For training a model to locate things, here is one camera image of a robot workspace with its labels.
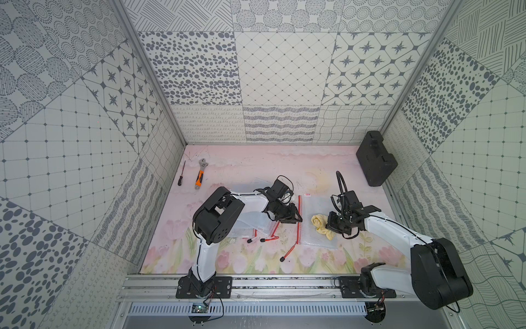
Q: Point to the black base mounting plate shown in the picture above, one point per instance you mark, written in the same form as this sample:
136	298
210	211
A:
189	287
358	287

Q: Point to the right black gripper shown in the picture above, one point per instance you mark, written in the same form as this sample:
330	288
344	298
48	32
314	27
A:
331	224

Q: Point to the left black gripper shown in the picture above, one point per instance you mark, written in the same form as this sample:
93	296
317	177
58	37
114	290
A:
288	212

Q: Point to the aluminium mounting rail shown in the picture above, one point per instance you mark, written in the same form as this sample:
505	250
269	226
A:
304	288

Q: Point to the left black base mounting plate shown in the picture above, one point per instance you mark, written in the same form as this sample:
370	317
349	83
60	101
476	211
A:
189	287

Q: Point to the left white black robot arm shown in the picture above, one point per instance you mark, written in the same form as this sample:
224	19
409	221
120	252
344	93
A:
212	223

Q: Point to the yellow microfiber cloth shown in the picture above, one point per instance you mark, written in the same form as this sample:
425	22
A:
320	222

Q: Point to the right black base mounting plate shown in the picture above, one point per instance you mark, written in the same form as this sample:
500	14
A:
358	287

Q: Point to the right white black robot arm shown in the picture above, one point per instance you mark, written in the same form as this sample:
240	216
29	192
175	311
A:
436	274

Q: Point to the dark slim screwdriver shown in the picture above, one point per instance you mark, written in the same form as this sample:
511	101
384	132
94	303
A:
181	174

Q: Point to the orange handled adjustable wrench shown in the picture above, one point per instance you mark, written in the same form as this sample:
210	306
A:
202	166

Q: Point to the clear mesh bag red zipper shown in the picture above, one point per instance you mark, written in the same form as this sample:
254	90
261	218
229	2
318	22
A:
312	231

